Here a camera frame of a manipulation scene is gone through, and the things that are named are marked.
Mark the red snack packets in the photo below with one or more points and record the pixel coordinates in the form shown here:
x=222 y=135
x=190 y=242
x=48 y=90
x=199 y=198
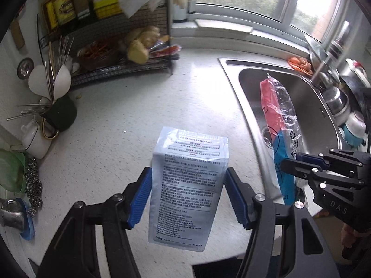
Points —
x=166 y=52

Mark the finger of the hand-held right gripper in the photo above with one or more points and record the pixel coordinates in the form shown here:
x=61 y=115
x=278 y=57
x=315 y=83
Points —
x=301 y=170
x=310 y=159

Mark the white lidded pot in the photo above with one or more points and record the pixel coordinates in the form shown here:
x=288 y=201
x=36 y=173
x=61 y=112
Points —
x=36 y=140

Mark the bowl of dried chilies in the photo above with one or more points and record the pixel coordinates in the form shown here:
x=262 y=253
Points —
x=98 y=56

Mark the green bowl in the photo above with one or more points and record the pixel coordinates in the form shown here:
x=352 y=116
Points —
x=13 y=170

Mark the blue dish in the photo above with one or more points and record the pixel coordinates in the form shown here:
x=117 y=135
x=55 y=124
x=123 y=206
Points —
x=27 y=226

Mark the white rice cooker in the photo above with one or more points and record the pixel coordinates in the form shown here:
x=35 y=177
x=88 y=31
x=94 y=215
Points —
x=358 y=66

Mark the glass pot lid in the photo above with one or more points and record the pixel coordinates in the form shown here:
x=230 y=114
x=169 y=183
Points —
x=314 y=49

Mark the person's right hand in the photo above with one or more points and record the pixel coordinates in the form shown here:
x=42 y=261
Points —
x=349 y=237

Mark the silver printed sachet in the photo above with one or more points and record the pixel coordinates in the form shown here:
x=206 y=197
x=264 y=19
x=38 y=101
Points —
x=188 y=185

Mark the white spoon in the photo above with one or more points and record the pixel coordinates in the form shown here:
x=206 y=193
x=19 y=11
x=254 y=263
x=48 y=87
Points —
x=63 y=81
x=37 y=81

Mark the orange cloth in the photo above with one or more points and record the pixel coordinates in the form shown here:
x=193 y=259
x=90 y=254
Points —
x=300 y=63

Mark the stainless steel sink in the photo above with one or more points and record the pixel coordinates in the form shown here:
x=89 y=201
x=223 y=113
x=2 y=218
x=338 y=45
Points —
x=252 y=92

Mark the ginger root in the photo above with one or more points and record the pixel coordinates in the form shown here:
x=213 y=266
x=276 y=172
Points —
x=139 y=49

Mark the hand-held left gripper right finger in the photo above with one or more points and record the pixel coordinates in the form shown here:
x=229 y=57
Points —
x=236 y=199

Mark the pink and blue plastic package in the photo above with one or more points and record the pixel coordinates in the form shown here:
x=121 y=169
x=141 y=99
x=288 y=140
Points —
x=275 y=115

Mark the steel kitchen faucet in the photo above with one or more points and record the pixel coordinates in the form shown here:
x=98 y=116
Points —
x=333 y=49

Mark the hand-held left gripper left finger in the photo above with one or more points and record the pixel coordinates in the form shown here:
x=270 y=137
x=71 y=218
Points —
x=142 y=197

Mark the steel wool scrubber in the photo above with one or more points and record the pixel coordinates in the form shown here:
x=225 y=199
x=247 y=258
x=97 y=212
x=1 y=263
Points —
x=33 y=185

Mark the yellow label sauce bottle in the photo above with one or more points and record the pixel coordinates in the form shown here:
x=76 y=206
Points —
x=65 y=8

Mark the steel oil pot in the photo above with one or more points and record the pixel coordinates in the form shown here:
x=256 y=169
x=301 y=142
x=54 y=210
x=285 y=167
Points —
x=11 y=215

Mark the dark sauce bottle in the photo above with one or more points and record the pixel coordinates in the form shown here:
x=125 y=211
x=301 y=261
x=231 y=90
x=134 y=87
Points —
x=84 y=3

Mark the steel bowl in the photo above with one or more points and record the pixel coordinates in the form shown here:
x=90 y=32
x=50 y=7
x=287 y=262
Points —
x=336 y=104

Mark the black wok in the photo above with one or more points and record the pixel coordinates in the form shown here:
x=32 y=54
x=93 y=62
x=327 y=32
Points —
x=355 y=88

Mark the yellow cap oil bottle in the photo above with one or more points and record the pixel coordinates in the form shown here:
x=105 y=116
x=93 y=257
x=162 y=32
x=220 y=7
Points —
x=49 y=16

